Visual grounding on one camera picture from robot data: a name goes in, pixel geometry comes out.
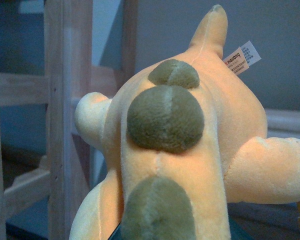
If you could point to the left wooden shelf unit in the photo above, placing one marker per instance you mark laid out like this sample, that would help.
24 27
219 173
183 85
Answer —
63 173

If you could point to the yellow plush dinosaur toy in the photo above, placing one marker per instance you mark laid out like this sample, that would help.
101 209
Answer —
182 139

